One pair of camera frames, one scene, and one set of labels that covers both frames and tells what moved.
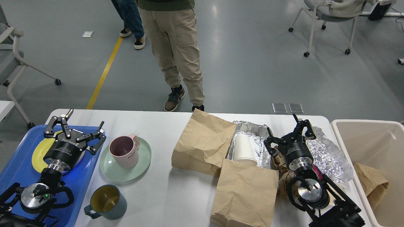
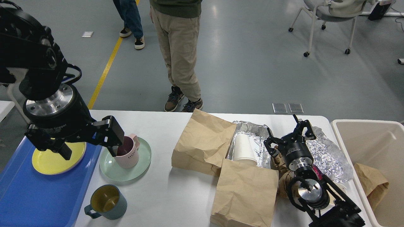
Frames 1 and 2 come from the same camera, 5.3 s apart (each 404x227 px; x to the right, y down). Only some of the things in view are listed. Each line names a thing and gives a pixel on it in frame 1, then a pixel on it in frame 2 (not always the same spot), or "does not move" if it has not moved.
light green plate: (109, 168) does not move
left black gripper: (66, 150) -> (63, 120)
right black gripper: (293, 146) does not move
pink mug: (124, 149) does not move
